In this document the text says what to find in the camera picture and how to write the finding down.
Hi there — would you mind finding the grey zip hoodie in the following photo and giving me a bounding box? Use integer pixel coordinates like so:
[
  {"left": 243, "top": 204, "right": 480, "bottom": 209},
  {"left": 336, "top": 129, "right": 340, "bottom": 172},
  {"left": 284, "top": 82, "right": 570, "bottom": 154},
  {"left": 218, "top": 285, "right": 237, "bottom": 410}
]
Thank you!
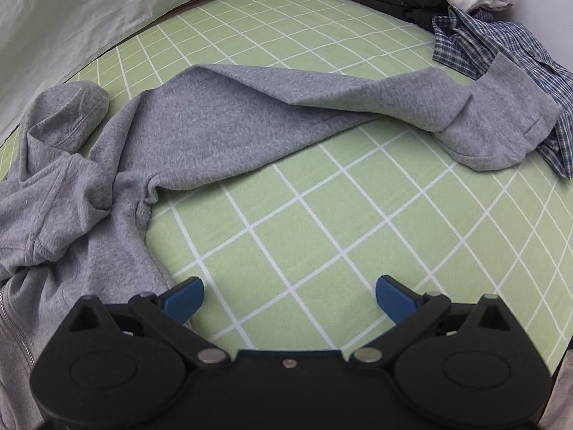
[{"left": 0, "top": 63, "right": 563, "bottom": 430}]

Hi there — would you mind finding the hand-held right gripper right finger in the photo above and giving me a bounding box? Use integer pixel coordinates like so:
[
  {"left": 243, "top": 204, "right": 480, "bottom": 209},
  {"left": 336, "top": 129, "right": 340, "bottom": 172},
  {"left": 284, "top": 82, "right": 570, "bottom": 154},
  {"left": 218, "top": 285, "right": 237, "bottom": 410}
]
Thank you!
[{"left": 349, "top": 275, "right": 513, "bottom": 369}]

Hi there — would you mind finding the green checked bed sheet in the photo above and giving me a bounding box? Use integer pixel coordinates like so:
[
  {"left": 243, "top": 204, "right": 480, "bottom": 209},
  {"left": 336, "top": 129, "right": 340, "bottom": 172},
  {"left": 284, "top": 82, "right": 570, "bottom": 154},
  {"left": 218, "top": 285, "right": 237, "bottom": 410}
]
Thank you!
[{"left": 0, "top": 0, "right": 573, "bottom": 383}]

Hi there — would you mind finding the blue plaid shirt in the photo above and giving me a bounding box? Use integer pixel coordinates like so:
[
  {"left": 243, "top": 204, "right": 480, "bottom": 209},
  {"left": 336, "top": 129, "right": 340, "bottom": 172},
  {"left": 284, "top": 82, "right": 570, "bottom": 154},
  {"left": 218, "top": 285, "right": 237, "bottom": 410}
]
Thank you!
[{"left": 432, "top": 5, "right": 573, "bottom": 181}]

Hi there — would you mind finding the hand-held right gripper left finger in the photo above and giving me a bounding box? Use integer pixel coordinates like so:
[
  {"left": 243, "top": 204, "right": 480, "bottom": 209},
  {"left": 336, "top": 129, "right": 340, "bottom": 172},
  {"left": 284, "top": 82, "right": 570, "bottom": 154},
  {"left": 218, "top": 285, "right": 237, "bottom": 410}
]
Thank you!
[{"left": 67, "top": 277, "right": 231, "bottom": 370}]

